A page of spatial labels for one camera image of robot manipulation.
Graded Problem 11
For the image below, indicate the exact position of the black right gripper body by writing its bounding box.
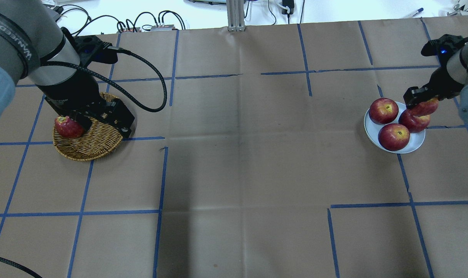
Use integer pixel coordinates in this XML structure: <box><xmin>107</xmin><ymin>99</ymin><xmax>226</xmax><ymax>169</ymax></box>
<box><xmin>423</xmin><ymin>66</ymin><xmax>466</xmax><ymax>101</ymax></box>

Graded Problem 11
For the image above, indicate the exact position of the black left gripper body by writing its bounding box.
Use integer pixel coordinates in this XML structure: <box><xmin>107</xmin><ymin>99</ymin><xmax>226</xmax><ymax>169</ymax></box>
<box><xmin>45</xmin><ymin>73</ymin><xmax>135</xmax><ymax>130</ymax></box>

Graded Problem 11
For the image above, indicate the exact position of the red yellow apple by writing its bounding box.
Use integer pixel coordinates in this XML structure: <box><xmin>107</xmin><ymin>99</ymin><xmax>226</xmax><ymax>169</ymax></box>
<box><xmin>407</xmin><ymin>97</ymin><xmax>439</xmax><ymax>117</ymax></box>

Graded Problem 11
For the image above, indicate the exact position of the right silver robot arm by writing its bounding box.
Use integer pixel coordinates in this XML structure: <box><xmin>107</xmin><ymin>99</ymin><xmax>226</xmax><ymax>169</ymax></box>
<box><xmin>403</xmin><ymin>34</ymin><xmax>468</xmax><ymax>125</ymax></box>

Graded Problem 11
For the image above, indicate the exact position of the dark red apple basket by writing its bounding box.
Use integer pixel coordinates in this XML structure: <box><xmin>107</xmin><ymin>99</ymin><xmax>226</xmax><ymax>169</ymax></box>
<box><xmin>54</xmin><ymin>116</ymin><xmax>85</xmax><ymax>139</ymax></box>

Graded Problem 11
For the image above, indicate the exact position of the brown wicker basket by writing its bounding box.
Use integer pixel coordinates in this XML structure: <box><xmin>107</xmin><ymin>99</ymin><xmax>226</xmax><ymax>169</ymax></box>
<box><xmin>52</xmin><ymin>92</ymin><xmax>127</xmax><ymax>161</ymax></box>

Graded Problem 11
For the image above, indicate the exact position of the red apple plate left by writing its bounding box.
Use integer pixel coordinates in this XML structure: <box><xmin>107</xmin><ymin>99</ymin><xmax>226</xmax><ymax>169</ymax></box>
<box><xmin>398</xmin><ymin>110</ymin><xmax>431</xmax><ymax>133</ymax></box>

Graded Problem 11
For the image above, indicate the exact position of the red apple plate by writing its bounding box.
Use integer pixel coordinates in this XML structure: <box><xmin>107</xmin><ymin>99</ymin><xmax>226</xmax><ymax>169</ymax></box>
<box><xmin>377</xmin><ymin>123</ymin><xmax>410</xmax><ymax>151</ymax></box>
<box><xmin>368</xmin><ymin>97</ymin><xmax>399</xmax><ymax>125</ymax></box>
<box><xmin>398</xmin><ymin>110</ymin><xmax>431</xmax><ymax>133</ymax></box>

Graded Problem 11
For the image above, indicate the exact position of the red apple plate back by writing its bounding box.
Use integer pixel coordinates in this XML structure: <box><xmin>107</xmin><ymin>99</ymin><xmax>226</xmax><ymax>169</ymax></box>
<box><xmin>368</xmin><ymin>97</ymin><xmax>399</xmax><ymax>125</ymax></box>

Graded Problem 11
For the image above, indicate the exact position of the red apple plate front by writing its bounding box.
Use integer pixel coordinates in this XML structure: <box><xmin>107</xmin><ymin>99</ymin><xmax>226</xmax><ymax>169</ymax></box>
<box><xmin>377</xmin><ymin>123</ymin><xmax>410</xmax><ymax>151</ymax></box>

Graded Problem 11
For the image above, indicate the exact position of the light blue plate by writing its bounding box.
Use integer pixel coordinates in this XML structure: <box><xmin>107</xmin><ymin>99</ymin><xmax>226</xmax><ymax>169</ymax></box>
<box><xmin>364</xmin><ymin>102</ymin><xmax>426</xmax><ymax>154</ymax></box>

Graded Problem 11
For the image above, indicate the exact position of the blue white pen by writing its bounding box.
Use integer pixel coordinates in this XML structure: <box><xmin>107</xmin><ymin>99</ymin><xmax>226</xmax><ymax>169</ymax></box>
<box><xmin>403</xmin><ymin>7</ymin><xmax>424</xmax><ymax>18</ymax></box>

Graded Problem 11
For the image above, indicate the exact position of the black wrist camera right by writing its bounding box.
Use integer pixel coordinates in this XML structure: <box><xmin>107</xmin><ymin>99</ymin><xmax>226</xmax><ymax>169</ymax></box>
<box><xmin>421</xmin><ymin>34</ymin><xmax>468</xmax><ymax>57</ymax></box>

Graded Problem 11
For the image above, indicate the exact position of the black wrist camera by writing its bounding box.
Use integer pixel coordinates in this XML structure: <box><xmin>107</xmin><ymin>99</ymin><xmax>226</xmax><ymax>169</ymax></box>
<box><xmin>421</xmin><ymin>34</ymin><xmax>468</xmax><ymax>57</ymax></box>
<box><xmin>61</xmin><ymin>27</ymin><xmax>118</xmax><ymax>67</ymax></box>

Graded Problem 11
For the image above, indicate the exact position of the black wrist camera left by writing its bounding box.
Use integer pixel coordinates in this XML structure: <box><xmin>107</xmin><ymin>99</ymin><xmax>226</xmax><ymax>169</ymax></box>
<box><xmin>61</xmin><ymin>27</ymin><xmax>118</xmax><ymax>67</ymax></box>

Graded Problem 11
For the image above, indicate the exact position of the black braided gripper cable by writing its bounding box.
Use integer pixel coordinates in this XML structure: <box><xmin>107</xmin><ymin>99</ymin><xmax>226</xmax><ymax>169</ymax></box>
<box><xmin>41</xmin><ymin>48</ymin><xmax>168</xmax><ymax>113</ymax></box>

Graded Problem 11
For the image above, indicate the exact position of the aluminium frame post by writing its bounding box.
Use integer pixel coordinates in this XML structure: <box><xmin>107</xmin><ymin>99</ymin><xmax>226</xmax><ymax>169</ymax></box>
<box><xmin>226</xmin><ymin>0</ymin><xmax>246</xmax><ymax>32</ymax></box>

